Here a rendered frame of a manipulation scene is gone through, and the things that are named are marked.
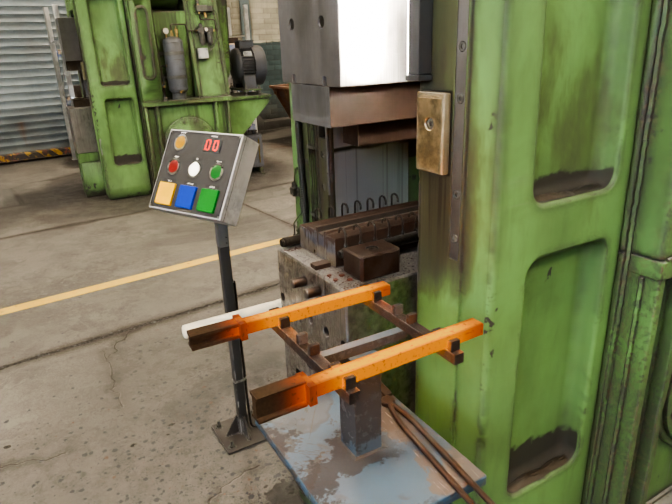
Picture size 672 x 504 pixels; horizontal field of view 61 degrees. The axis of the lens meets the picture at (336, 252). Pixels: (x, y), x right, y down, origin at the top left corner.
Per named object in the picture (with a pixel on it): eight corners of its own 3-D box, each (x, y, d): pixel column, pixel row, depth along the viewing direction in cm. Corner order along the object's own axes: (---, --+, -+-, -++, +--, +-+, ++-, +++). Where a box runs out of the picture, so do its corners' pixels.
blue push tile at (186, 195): (189, 209, 180) (195, 186, 181) (174, 206, 184) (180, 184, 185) (193, 210, 182) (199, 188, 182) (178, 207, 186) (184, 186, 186)
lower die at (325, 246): (336, 267, 146) (334, 236, 143) (300, 246, 163) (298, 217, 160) (459, 236, 166) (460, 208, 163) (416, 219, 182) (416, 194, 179)
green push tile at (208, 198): (211, 213, 175) (218, 189, 175) (195, 210, 179) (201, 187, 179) (215, 215, 176) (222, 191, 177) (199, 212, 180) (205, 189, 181)
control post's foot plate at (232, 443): (227, 457, 214) (225, 438, 211) (208, 426, 232) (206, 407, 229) (279, 437, 224) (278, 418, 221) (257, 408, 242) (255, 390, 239)
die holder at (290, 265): (350, 448, 147) (345, 292, 132) (286, 380, 178) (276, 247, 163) (505, 381, 173) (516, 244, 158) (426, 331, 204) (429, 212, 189)
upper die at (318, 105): (330, 128, 134) (329, 86, 130) (292, 120, 150) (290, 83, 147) (464, 112, 153) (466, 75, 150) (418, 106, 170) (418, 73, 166)
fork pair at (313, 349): (310, 357, 97) (309, 346, 97) (295, 343, 102) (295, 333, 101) (417, 322, 108) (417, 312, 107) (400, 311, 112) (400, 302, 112)
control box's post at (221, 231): (241, 436, 225) (210, 169, 188) (237, 431, 228) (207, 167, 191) (250, 433, 227) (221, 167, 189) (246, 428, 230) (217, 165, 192)
